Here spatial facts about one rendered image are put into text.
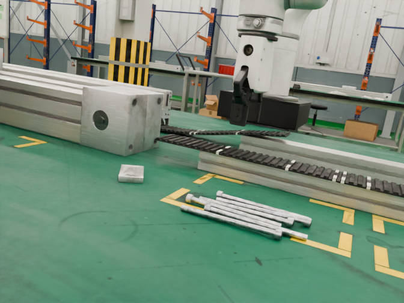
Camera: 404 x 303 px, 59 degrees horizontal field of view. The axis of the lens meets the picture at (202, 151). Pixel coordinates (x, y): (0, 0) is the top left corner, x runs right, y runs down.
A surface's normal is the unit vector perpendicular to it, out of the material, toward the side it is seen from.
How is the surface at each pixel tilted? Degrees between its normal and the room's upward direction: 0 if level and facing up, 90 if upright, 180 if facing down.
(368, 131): 90
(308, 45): 90
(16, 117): 90
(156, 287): 0
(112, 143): 90
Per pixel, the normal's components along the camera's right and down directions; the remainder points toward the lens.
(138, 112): 0.90, 0.21
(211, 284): 0.13, -0.96
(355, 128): -0.54, 0.12
